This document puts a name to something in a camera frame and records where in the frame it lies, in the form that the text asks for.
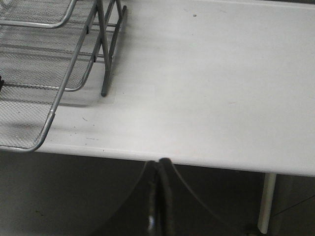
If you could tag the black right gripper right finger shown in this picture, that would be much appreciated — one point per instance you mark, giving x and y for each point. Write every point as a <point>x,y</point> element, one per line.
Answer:
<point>201,201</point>

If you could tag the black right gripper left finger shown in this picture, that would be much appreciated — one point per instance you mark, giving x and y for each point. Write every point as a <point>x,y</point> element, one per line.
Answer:
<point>137,216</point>

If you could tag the white table leg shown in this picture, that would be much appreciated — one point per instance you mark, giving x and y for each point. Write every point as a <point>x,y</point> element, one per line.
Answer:
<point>266,202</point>

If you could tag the silver rack frame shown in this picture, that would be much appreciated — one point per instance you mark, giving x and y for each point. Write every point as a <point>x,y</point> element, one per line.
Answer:
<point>105,49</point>

